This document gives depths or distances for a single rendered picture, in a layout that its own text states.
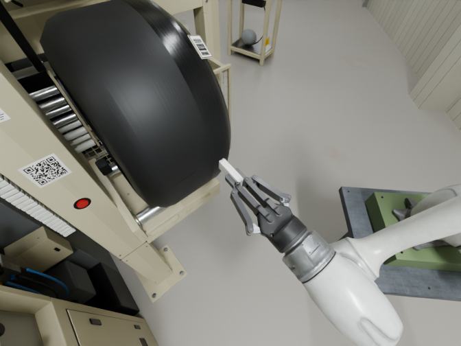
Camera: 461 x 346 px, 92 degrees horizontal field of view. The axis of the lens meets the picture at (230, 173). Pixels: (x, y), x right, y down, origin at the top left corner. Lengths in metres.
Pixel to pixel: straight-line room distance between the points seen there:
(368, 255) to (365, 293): 0.15
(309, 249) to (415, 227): 0.23
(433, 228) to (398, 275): 0.67
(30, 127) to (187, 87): 0.33
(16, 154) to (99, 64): 0.27
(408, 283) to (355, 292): 0.79
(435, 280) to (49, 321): 1.37
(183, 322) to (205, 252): 0.44
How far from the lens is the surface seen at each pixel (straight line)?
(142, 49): 0.55
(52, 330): 0.89
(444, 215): 0.57
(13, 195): 0.74
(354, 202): 1.30
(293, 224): 0.46
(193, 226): 1.81
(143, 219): 0.86
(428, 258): 1.22
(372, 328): 0.48
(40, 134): 0.63
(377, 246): 0.62
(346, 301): 0.46
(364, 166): 2.44
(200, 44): 0.60
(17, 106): 0.60
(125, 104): 0.49
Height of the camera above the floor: 1.65
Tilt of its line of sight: 54 degrees down
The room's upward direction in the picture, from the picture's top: straight up
